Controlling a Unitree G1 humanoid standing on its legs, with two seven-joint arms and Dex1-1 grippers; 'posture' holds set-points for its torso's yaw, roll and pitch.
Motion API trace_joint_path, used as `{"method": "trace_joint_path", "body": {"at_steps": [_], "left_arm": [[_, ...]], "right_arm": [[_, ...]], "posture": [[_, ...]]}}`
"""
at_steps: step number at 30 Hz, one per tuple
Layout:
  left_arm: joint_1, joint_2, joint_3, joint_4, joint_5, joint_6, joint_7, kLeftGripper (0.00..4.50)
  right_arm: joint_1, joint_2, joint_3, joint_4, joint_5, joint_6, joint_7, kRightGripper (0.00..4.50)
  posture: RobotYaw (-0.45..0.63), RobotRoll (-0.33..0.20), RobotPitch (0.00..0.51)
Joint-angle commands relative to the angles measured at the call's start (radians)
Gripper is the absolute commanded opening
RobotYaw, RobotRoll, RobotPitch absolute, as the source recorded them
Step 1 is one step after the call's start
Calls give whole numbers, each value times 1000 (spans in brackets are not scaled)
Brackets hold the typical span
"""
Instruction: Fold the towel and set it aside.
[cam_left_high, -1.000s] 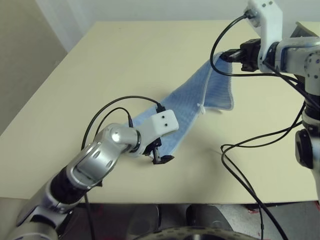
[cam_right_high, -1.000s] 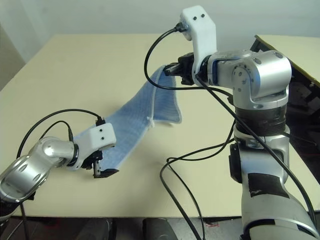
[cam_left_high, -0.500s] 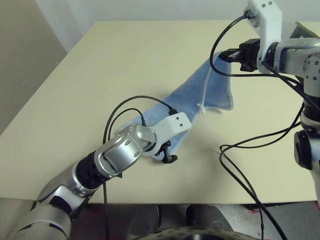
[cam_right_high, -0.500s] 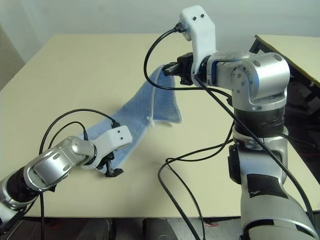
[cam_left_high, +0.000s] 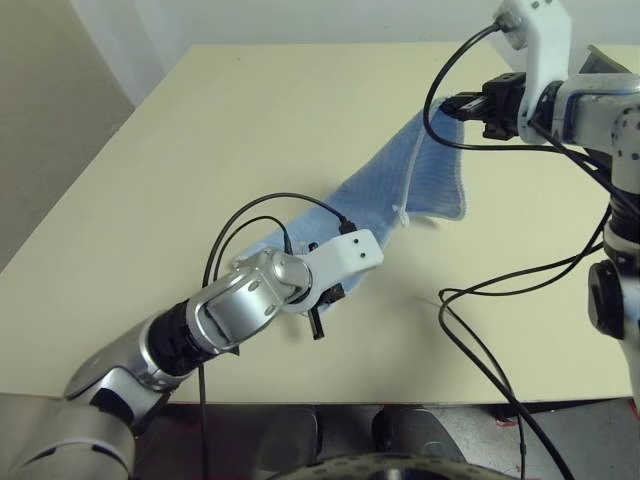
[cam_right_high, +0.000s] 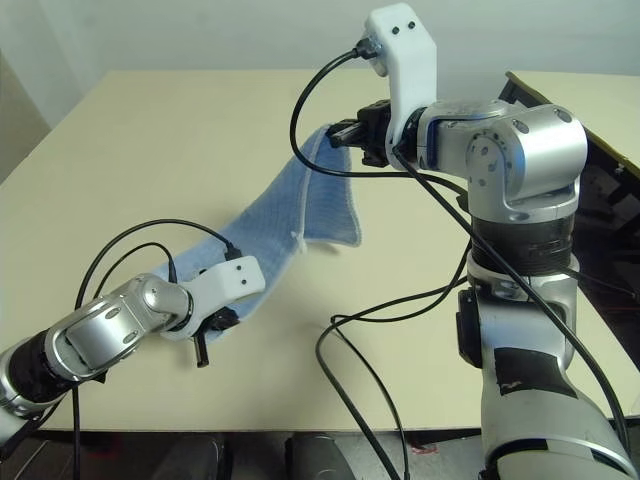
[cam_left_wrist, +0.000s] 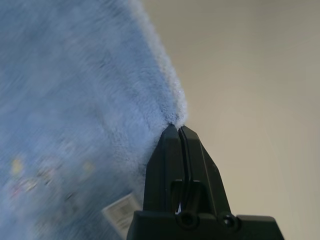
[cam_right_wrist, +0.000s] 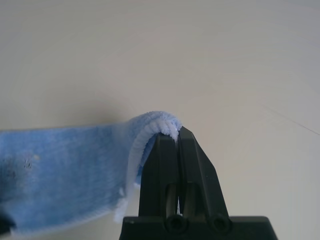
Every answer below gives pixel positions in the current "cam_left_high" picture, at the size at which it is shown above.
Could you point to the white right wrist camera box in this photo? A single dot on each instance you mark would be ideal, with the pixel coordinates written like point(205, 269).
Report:
point(545, 45)

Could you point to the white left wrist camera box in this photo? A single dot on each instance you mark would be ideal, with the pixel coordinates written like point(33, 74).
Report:
point(350, 250)

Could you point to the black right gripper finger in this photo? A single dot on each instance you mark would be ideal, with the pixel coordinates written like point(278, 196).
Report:
point(467, 114)
point(465, 101)

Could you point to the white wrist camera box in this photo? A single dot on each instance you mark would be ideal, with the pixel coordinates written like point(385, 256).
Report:
point(545, 45)
point(350, 250)

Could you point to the grey robot right foot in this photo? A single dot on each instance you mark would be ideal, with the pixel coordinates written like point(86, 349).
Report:
point(415, 435)

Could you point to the dark robot torso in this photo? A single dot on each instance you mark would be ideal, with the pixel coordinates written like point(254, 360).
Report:
point(390, 472)

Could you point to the grey robot foot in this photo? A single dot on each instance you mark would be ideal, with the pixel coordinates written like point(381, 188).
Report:
point(415, 435)
point(290, 440)

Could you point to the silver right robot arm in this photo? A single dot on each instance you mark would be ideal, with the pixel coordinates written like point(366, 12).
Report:
point(600, 110)

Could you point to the grey robot left foot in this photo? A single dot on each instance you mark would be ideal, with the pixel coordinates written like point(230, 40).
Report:
point(290, 440)

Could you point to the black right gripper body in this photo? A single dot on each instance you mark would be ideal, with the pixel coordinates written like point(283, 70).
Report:
point(502, 107)

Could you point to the blue towel with white edge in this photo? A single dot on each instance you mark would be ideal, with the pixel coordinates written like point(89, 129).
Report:
point(380, 180)

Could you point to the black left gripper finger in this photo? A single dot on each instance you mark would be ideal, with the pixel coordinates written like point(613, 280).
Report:
point(316, 325)

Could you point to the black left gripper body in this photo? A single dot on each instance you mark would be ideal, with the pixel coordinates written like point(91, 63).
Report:
point(334, 294)

